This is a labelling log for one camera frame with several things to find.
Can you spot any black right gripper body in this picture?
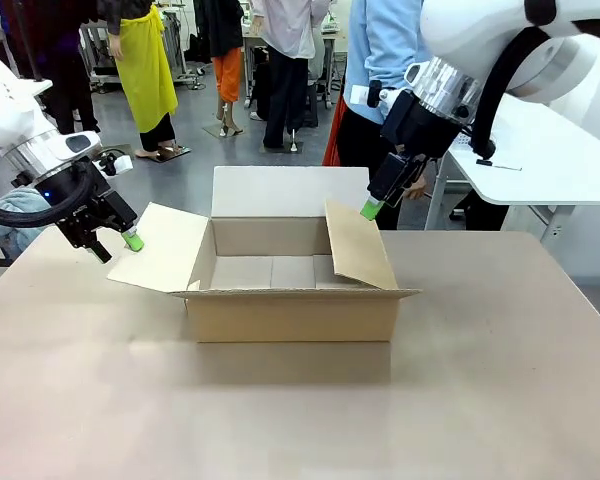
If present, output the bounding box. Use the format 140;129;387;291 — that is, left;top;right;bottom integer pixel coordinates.
381;89;462;162

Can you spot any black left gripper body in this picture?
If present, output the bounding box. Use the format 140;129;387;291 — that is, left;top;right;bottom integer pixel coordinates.
54;167;131;249

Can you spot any open brown cardboard box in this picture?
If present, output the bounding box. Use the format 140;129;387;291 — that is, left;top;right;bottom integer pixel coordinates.
106;165;424;344

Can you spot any light blue cloth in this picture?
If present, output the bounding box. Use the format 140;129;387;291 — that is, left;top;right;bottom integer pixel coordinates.
0;186;52;251

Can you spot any person in light blue shirt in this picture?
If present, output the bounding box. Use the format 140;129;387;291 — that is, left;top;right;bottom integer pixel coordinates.
321;0;434;231

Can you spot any white side table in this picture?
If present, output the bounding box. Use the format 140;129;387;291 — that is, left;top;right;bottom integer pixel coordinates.
423;93;600;232

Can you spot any mannequin with pale shirt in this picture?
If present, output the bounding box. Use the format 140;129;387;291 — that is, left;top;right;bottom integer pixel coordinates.
249;0;329;154

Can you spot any mannequin with yellow apron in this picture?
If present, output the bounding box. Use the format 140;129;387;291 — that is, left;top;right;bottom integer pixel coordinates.
98;0;192;164

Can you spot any person in dark purple clothes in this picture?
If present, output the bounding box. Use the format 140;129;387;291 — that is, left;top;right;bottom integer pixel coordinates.
0;0;102;135

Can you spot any mannequin with orange pants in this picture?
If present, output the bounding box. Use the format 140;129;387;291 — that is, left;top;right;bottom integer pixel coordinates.
193;0;246;139

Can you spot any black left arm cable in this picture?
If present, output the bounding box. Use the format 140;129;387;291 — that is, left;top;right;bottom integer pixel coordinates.
0;158;104;227

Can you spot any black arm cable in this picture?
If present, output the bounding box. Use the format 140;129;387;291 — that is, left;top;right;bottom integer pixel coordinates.
0;158;104;227
469;24;549;161

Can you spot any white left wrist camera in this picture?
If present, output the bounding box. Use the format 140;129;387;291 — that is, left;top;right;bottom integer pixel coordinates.
91;151;133;177

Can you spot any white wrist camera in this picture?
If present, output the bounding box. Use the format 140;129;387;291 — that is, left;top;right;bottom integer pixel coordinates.
91;151;133;177
348;79;384;109

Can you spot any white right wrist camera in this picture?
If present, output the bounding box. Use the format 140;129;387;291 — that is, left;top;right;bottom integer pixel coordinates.
348;79;384;109

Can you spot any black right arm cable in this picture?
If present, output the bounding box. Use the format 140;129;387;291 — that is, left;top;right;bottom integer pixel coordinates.
469;24;549;161

